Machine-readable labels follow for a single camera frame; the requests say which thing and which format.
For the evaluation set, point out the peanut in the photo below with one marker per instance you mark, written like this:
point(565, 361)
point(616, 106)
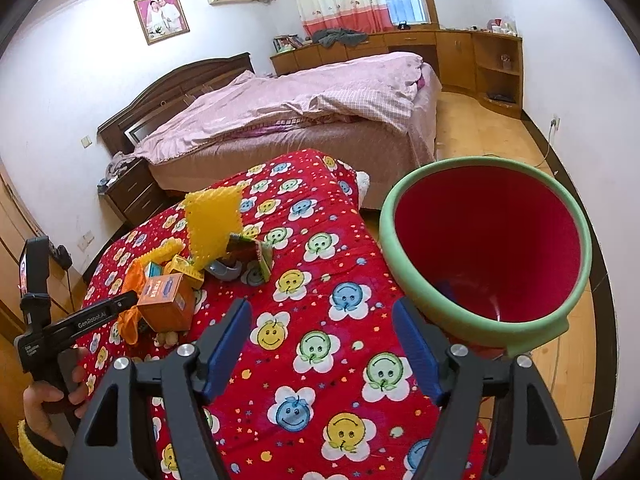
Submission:
point(167, 338)

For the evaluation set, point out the red bin with green rim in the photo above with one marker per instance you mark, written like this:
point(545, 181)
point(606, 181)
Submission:
point(490, 240)

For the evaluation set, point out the black flat device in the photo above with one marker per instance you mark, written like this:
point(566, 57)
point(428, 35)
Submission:
point(498, 96)

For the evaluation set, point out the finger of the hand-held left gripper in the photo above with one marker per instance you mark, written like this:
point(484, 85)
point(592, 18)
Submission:
point(125, 302)

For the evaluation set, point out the dark wooden nightstand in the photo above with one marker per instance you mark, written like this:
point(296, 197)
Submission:
point(135, 195)

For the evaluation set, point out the framed wall photo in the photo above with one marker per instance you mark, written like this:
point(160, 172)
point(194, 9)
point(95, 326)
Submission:
point(161, 16)

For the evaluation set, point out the grey crumpled clothes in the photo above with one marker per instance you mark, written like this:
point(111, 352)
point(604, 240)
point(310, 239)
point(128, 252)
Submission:
point(340, 37)

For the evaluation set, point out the white light switch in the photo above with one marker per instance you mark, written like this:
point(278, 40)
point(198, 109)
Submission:
point(87, 141)

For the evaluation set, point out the wooden wardrobe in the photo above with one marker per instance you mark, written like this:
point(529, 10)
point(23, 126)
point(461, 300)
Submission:
point(15, 240)

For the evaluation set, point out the person's left forearm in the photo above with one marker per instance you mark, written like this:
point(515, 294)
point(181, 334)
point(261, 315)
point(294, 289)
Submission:
point(40, 455)

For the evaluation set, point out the black power adapter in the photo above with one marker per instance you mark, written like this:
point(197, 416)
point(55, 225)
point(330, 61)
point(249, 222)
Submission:
point(61, 256)

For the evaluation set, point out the yellow knobbly plastic stick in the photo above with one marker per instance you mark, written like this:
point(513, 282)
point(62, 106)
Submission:
point(160, 252)

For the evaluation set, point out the low white wall socket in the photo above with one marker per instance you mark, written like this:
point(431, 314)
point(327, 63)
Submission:
point(87, 240)

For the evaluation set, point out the crumpled pale cloth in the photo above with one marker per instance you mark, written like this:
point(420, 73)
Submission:
point(117, 165)

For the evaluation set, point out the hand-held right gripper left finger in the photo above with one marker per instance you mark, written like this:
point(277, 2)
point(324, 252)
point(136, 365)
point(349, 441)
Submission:
point(230, 342)

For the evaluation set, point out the white cloth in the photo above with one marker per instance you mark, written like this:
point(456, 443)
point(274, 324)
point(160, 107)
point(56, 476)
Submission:
point(363, 187)

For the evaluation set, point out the glass jar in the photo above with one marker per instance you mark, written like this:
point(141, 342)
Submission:
point(506, 61)

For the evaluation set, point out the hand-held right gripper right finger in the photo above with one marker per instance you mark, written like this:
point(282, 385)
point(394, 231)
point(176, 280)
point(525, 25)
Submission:
point(417, 355)

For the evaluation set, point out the cluster of toiletry bottles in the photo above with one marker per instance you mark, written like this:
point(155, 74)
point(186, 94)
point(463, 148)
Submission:
point(502, 26)

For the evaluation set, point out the pink duvet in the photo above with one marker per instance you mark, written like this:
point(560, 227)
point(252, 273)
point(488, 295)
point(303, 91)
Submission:
point(300, 95)

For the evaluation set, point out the row of books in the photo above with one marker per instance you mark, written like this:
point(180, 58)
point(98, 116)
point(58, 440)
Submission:
point(287, 43)

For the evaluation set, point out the yellow small box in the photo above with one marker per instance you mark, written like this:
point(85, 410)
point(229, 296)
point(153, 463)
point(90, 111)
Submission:
point(187, 272)

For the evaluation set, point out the orange bow toy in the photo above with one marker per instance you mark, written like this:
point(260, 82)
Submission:
point(131, 327)

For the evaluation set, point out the person's left hand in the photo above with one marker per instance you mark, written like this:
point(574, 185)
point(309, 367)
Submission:
point(37, 410)

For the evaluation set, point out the orange cardboard box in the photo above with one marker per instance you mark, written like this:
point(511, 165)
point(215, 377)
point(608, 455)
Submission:
point(165, 305)

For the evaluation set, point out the red flower printed blanket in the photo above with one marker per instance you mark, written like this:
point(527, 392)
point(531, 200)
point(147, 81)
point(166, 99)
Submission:
point(320, 310)

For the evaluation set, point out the dark wooden bed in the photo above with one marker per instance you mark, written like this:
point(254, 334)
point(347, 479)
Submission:
point(280, 155)

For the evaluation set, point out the colourful printed carton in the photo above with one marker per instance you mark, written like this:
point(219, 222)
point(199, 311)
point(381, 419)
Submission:
point(257, 260)

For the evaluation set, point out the light wooden desk cabinet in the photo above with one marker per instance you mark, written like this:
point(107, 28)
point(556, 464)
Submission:
point(455, 55)

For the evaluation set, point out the yellow bumpy plastic sheet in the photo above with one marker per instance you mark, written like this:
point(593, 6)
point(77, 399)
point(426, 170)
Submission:
point(212, 225)

